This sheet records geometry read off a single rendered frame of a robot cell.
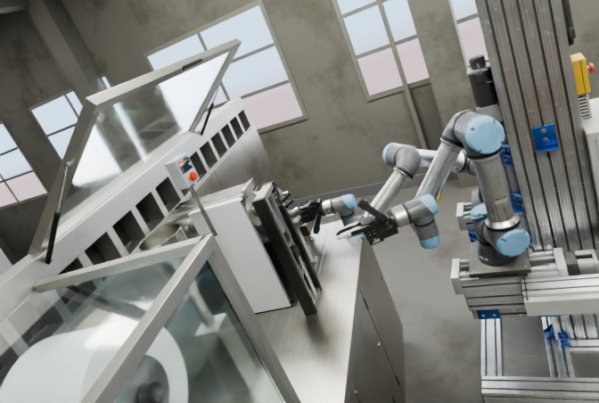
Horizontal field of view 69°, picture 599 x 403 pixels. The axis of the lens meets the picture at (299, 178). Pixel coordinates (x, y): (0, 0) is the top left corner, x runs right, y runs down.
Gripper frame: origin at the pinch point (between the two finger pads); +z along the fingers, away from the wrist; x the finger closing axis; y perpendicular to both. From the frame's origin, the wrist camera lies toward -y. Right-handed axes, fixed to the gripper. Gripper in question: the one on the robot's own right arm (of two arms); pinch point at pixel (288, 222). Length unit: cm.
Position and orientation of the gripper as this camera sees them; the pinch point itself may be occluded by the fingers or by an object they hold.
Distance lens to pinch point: 218.7
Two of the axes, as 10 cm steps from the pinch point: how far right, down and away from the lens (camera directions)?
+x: -1.9, 4.1, -8.9
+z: -9.1, 2.7, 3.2
